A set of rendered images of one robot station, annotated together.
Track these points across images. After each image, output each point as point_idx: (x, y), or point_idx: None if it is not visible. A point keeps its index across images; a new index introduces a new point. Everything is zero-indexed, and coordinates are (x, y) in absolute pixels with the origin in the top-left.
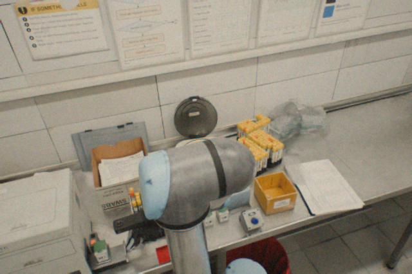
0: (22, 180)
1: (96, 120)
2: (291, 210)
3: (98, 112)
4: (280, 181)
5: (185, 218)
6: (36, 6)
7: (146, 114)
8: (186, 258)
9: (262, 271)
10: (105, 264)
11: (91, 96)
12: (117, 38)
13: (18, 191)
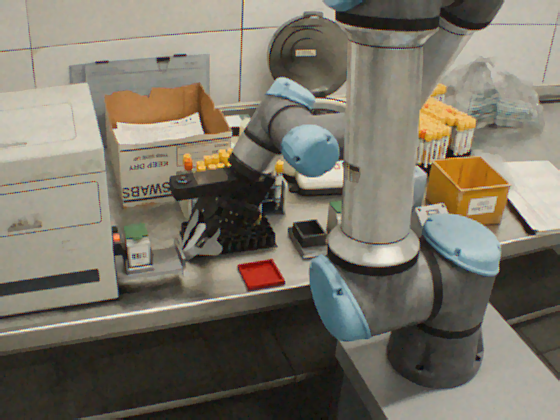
0: (5, 93)
1: (119, 43)
2: (496, 226)
3: (127, 27)
4: (475, 179)
5: (411, 5)
6: None
7: (213, 43)
8: (390, 117)
9: (489, 230)
10: (143, 272)
11: None
12: None
13: (1, 105)
